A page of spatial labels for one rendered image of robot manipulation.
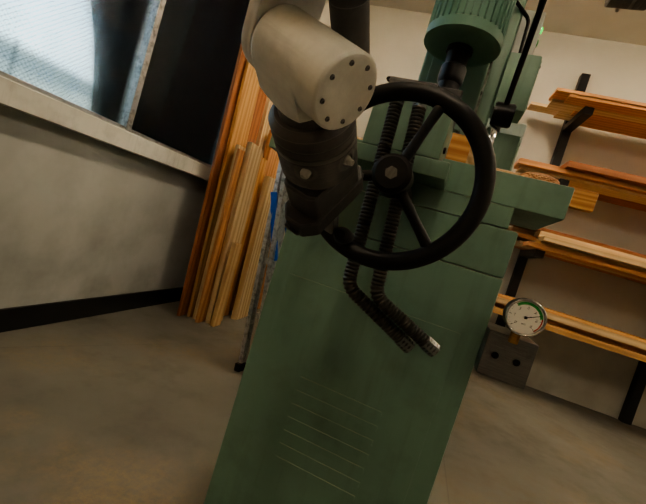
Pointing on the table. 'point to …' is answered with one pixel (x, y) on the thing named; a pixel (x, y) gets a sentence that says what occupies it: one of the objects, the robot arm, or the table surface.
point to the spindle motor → (469, 28)
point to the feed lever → (502, 117)
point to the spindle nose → (454, 65)
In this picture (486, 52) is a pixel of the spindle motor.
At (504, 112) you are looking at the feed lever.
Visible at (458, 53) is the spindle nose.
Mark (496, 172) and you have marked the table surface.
